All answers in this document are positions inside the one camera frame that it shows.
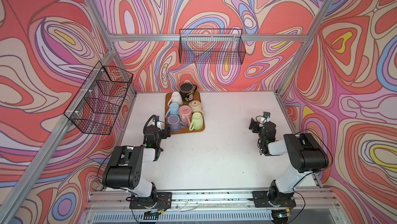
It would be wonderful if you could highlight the brown wooden tray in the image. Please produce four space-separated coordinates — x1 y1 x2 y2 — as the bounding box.
165 92 205 135

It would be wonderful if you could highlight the light blue mug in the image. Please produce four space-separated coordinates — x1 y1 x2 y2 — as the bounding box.
165 103 179 118

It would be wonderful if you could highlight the white mug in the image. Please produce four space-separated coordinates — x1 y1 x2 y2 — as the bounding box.
167 92 183 106

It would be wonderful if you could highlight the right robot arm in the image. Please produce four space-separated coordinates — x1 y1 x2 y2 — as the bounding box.
249 117 330 208

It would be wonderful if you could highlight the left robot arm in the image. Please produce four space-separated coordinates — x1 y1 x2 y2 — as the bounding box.
102 115 172 210

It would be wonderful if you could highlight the purple mug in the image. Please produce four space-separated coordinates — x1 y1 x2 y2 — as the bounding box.
167 114 187 133

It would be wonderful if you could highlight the pink mug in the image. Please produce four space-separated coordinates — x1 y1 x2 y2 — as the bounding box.
178 105 192 126

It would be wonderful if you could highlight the light green mug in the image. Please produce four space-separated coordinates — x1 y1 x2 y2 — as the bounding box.
189 112 204 132

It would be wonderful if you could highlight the beige speckled mug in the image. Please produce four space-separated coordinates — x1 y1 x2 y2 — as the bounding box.
188 100 204 116

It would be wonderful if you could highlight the black patterned mug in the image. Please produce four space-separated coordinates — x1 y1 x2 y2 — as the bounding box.
179 82 197 102

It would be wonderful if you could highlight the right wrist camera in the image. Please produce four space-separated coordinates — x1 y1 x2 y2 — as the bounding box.
259 111 271 125

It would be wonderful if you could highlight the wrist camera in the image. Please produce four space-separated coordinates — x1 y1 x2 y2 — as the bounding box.
155 115 164 129
259 111 271 125

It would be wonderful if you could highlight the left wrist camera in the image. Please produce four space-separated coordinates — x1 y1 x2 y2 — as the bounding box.
155 115 164 129

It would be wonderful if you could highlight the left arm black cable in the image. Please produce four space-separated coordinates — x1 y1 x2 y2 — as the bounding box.
142 114 159 145

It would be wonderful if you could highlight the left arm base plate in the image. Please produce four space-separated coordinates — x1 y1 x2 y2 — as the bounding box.
126 192 172 211

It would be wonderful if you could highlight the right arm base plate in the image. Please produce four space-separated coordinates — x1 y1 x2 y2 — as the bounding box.
251 191 296 208

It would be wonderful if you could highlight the black wire basket left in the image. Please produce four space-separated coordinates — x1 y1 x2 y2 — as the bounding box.
64 62 133 135

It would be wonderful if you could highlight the black wire basket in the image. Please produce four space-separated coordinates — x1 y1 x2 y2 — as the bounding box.
64 62 133 135
178 28 246 65

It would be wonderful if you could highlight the black wire basket back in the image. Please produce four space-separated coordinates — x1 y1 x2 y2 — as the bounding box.
178 28 246 65

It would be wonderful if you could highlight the aluminium mounting rail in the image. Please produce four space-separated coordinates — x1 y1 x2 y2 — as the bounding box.
85 188 342 212

